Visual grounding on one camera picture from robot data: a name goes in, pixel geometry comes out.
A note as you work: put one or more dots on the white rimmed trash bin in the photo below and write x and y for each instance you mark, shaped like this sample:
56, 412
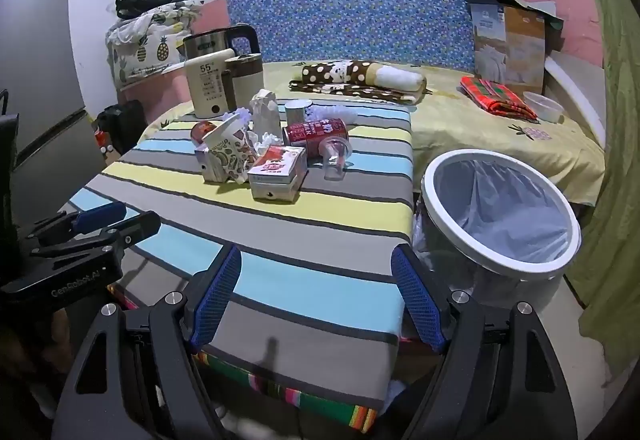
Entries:
525, 270

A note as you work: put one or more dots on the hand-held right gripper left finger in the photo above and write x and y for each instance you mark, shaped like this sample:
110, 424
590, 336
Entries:
215, 290

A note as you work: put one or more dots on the boxed quilt package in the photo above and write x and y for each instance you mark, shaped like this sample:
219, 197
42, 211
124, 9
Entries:
505, 49

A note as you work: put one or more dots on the white plastic bowl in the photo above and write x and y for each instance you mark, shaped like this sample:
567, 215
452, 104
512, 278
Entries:
545, 107

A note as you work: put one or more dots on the translucent bin liner bag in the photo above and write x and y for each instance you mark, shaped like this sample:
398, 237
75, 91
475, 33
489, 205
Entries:
500, 210

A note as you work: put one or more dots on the clear plastic cup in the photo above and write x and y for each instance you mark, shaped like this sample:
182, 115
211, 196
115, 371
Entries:
334, 159

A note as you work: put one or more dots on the pink padded bed edge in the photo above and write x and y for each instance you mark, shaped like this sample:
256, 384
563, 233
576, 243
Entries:
160, 94

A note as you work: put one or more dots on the cream water warmer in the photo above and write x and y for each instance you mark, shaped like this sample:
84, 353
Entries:
207, 84

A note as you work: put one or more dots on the black backpack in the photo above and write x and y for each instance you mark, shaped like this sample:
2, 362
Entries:
120, 124

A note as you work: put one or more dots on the pineapple print bedding pile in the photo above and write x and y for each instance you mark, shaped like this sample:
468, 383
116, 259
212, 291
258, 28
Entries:
150, 44

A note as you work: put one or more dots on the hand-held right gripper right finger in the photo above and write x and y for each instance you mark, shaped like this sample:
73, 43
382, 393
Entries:
415, 295

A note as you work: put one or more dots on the white paper cup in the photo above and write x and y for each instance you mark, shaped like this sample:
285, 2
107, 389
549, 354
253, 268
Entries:
262, 112

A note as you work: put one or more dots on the stainless steel electric kettle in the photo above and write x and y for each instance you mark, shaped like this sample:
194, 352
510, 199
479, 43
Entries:
210, 42

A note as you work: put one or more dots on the blue floral headboard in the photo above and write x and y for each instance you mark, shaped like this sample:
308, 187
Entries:
350, 4

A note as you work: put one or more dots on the green curtain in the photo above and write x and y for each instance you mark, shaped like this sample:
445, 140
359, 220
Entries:
615, 119

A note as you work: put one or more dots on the red plaid cloth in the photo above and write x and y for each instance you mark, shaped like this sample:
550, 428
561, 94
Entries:
495, 97

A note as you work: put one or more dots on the white tissue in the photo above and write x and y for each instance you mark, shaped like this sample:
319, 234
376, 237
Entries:
270, 142
242, 113

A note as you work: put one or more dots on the patterned paper cup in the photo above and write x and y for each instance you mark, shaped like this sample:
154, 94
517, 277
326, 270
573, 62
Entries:
227, 152

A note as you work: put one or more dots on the grey refrigerator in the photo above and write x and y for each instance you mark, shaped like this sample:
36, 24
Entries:
40, 69

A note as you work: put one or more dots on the striped table cloth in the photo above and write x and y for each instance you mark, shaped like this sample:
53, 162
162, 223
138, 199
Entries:
300, 230

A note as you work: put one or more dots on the white yogurt cup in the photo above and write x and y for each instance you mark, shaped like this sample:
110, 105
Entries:
297, 112

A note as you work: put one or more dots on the brown and cream jug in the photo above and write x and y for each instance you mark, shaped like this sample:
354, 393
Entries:
247, 84

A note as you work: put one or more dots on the brown polka dot folded blanket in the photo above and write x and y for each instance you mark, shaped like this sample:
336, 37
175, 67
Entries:
320, 94

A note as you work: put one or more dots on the lavender tissue ball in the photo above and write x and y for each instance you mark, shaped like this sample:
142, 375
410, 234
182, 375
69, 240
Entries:
335, 113

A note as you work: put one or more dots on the white padded bed edge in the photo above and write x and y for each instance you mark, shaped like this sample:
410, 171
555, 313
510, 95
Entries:
575, 89

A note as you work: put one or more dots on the red and white milk carton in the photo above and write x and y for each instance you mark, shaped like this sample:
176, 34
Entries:
275, 169

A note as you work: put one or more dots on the red drink can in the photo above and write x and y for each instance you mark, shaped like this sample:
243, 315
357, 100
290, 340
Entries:
312, 134

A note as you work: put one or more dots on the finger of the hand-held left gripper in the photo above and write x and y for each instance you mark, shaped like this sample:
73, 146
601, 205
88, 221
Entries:
135, 227
97, 216

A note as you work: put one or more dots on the small red container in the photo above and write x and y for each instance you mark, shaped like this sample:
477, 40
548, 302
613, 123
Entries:
202, 130

